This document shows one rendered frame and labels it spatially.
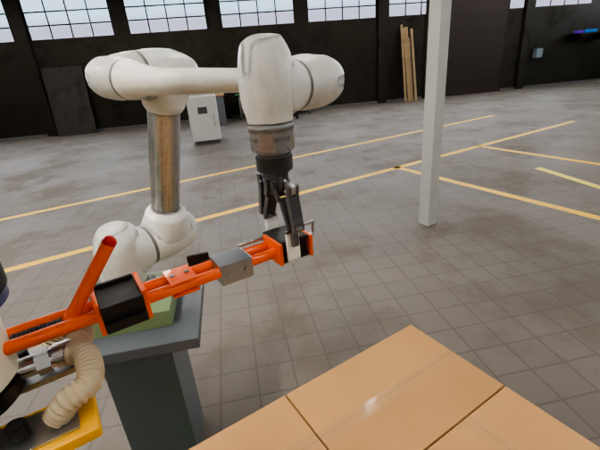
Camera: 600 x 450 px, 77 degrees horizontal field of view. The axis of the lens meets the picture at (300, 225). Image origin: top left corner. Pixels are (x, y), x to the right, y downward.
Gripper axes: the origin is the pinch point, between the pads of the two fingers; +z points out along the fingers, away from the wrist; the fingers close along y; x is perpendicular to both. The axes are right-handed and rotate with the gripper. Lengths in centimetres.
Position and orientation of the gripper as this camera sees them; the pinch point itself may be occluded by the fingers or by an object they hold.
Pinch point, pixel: (282, 242)
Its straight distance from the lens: 84.8
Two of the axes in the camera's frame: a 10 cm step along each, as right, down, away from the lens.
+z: 0.8, 9.2, 3.9
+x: 8.4, -2.7, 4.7
